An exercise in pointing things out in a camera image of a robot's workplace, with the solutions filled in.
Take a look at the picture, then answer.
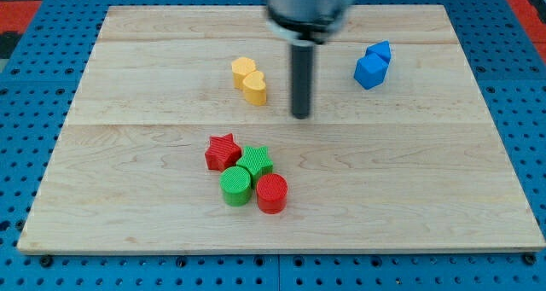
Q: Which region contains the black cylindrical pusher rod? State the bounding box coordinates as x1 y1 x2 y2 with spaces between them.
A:
290 44 315 119

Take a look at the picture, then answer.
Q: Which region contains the green star block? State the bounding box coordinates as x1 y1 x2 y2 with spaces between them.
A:
236 146 274 189

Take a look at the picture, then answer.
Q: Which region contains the red star block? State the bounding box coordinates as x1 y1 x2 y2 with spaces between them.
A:
205 133 242 172

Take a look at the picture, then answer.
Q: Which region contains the yellow heart block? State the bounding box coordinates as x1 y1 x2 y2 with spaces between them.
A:
242 71 267 106

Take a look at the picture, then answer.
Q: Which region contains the yellow hexagon block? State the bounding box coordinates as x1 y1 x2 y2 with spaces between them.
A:
231 57 257 90

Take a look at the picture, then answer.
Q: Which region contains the blue cube block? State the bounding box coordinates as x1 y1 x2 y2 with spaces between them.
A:
353 54 388 90

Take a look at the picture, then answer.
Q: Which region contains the blue pentagon block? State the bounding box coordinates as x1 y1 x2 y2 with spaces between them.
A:
365 40 392 64

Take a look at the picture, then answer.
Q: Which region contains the red cylinder block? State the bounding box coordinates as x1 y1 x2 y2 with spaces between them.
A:
256 173 288 214

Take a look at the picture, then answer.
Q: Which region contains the green cylinder block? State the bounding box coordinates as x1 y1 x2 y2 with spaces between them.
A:
219 166 252 207

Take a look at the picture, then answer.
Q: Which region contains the wooden board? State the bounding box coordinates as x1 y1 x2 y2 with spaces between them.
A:
17 5 545 255

